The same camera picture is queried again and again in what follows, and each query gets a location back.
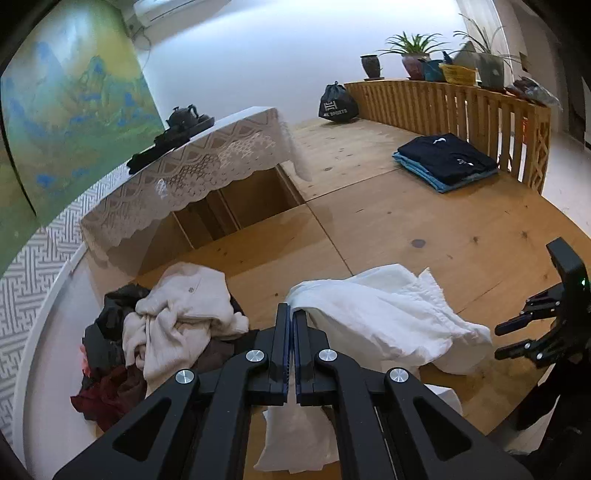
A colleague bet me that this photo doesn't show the dark brown garment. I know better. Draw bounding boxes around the dark brown garment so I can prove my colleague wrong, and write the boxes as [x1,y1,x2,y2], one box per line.
[198,300,260,376]

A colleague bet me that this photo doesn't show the black tabletop item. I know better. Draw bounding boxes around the black tabletop item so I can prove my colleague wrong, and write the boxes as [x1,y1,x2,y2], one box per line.
[127,147,168,175]

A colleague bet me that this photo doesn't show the beige sweater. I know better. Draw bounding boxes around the beige sweater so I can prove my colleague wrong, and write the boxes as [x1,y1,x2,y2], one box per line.
[122,262,250,398]

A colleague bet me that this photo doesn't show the plant in grey pot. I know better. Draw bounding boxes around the plant in grey pot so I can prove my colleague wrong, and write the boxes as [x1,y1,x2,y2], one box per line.
[452,14,522,90]

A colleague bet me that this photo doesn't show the black drawstring bag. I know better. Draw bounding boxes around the black drawstring bag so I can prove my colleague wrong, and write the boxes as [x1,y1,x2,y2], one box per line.
[318,82,360,123]

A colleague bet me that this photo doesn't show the dark teapot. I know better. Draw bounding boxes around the dark teapot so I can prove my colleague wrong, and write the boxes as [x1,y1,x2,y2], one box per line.
[165,104,200,132]

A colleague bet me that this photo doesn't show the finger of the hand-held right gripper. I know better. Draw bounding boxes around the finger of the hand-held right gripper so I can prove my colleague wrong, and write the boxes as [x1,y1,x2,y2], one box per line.
[495,284,563,336]
[495,323,562,366]

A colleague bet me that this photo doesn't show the dark red garment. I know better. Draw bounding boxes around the dark red garment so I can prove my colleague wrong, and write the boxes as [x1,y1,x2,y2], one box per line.
[71,357,148,432]

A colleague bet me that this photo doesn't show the spider plant in pink pot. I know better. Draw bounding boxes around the spider plant in pink pot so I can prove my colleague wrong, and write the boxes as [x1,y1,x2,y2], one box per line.
[376,31,451,81]

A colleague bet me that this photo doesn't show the yellow basket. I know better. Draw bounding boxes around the yellow basket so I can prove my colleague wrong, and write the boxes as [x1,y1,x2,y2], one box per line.
[438,63,478,86]

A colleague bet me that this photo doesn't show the folded navy shirt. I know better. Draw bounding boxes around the folded navy shirt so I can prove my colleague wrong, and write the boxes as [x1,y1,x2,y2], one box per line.
[398,135,499,185]

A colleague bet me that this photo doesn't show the white air conditioner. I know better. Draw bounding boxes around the white air conditioner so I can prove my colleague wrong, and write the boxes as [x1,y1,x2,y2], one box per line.
[133,0,232,27]

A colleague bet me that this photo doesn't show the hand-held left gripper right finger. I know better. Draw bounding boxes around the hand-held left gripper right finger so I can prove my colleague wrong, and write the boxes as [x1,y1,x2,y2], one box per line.
[294,310,536,480]

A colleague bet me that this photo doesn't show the clear bag of dark items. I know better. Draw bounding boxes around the clear bag of dark items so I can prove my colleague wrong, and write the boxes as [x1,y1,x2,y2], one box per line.
[505,76,561,109]

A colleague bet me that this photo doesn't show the dark tea tray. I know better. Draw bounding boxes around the dark tea tray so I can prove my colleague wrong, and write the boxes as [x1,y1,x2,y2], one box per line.
[152,114,216,149]

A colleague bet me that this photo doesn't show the person's black pants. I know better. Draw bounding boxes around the person's black pants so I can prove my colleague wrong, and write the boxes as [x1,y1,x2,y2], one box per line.
[515,353,591,480]

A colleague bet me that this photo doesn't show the landscape wall painting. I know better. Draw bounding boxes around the landscape wall painting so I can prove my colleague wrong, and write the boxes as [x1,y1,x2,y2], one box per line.
[0,0,167,278]

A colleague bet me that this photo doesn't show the teal pot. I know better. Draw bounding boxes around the teal pot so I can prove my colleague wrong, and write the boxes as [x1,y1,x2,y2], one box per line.
[421,59,446,83]

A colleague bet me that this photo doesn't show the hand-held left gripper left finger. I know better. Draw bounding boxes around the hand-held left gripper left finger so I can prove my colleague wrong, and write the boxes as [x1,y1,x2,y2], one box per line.
[52,303,293,480]

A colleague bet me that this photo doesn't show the wooden slatted railing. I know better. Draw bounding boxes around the wooden slatted railing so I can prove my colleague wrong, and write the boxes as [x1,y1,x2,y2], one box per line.
[344,79,552,195]

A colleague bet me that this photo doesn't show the white shirt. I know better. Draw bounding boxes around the white shirt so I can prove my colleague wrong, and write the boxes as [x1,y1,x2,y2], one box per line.
[254,264,494,475]

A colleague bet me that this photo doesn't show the dark brown plant pot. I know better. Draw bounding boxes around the dark brown plant pot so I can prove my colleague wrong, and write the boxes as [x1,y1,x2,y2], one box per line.
[360,54,383,80]

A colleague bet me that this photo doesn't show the black garment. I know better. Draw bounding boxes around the black garment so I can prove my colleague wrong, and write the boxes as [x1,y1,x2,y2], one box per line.
[82,284,153,393]

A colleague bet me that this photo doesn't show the white lace tablecloth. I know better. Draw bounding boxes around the white lace tablecloth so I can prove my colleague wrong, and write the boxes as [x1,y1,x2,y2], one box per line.
[79,107,312,278]

